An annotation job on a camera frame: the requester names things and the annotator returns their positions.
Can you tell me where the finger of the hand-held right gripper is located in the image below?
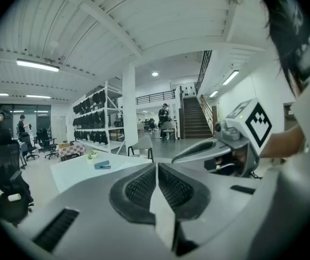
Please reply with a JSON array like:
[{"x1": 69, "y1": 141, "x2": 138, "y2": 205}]
[
  {"x1": 176, "y1": 139, "x2": 217, "y2": 157},
  {"x1": 171, "y1": 144, "x2": 222, "y2": 165}
]

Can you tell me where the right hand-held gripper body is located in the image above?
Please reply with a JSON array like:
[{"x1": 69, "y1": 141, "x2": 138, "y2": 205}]
[{"x1": 203, "y1": 97, "x2": 273, "y2": 178}]

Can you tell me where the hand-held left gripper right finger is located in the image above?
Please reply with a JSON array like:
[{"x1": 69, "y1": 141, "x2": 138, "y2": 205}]
[{"x1": 157, "y1": 162, "x2": 212, "y2": 222}]

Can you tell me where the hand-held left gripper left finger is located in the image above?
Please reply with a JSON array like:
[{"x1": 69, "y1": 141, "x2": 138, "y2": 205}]
[{"x1": 108, "y1": 162, "x2": 157, "y2": 224}]

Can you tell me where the teal case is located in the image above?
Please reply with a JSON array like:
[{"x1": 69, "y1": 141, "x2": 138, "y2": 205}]
[{"x1": 94, "y1": 160, "x2": 112, "y2": 171}]

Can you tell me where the person's right forearm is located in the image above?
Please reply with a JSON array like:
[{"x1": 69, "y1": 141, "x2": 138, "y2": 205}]
[{"x1": 260, "y1": 123, "x2": 307, "y2": 159}]

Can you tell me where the brown staircase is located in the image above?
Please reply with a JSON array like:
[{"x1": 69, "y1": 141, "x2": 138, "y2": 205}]
[{"x1": 181, "y1": 94, "x2": 215, "y2": 140}]

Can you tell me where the grey shell chair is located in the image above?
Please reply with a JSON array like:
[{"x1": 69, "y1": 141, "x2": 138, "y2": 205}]
[
  {"x1": 127, "y1": 135, "x2": 154, "y2": 163},
  {"x1": 161, "y1": 121, "x2": 176, "y2": 141}
]

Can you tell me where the long ceiling light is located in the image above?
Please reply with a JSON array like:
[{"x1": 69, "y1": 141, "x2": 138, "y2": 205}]
[
  {"x1": 16, "y1": 58, "x2": 61, "y2": 73},
  {"x1": 222, "y1": 69, "x2": 240, "y2": 86}
]

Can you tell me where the pale floral tablecloth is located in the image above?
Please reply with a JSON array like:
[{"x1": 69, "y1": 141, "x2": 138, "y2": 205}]
[{"x1": 50, "y1": 152, "x2": 154, "y2": 195}]

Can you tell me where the black mezzanine railing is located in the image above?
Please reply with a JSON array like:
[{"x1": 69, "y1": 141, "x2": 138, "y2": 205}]
[{"x1": 135, "y1": 90, "x2": 177, "y2": 106}]

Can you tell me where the checkered tablecloth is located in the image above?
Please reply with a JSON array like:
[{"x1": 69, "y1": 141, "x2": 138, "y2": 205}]
[{"x1": 58, "y1": 141, "x2": 87, "y2": 157}]

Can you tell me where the white square pillar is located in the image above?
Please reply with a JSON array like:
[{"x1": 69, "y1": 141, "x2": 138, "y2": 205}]
[{"x1": 121, "y1": 62, "x2": 140, "y2": 154}]

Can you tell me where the white metal shelf rack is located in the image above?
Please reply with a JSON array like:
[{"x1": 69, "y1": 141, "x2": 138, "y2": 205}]
[{"x1": 71, "y1": 80, "x2": 126, "y2": 154}]

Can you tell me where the group of black bags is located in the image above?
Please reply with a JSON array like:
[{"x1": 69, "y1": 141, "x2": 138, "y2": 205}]
[{"x1": 72, "y1": 92, "x2": 109, "y2": 145}]

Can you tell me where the black mesh office chair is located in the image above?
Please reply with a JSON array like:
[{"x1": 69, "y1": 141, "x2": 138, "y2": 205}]
[{"x1": 0, "y1": 128, "x2": 35, "y2": 227}]

